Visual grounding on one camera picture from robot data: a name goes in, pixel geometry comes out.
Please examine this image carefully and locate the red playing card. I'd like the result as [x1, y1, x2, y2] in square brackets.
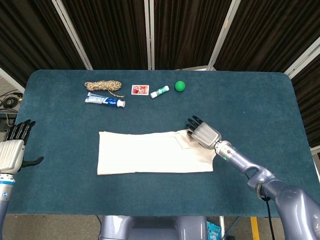
[131, 84, 150, 96]

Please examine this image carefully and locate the green white glue stick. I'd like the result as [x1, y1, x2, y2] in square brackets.
[150, 85, 170, 99]

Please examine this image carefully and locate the grey-blue robot torso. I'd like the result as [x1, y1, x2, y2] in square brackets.
[98, 215, 208, 240]

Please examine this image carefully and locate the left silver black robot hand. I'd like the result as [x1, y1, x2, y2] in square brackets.
[0, 119, 45, 175]

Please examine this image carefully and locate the blue white toothpaste tube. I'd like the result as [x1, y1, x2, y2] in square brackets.
[84, 92, 126, 109]

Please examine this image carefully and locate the grey floor box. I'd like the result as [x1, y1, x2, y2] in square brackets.
[0, 111, 17, 132]

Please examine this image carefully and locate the green ball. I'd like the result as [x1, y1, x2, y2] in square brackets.
[174, 80, 187, 93]

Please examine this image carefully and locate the dark folding screen panel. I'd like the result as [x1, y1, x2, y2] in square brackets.
[284, 37, 320, 148]
[58, 0, 152, 71]
[0, 0, 93, 94]
[149, 0, 241, 71]
[208, 0, 320, 73]

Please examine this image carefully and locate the beige braided rope bundle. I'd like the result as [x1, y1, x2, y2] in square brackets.
[84, 79, 125, 98]

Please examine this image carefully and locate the white T-shirt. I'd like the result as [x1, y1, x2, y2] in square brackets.
[96, 129, 217, 176]

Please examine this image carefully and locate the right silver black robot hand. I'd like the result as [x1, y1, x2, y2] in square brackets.
[185, 115, 223, 150]

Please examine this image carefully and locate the black floor cable bundle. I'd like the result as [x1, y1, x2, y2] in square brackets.
[0, 91, 24, 109]

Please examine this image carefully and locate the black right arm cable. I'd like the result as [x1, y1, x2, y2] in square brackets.
[259, 194, 276, 240]

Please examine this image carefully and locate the white metal table leg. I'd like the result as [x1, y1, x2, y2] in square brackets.
[218, 216, 225, 240]

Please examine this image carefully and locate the blue printed box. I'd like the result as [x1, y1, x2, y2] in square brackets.
[206, 220, 223, 240]

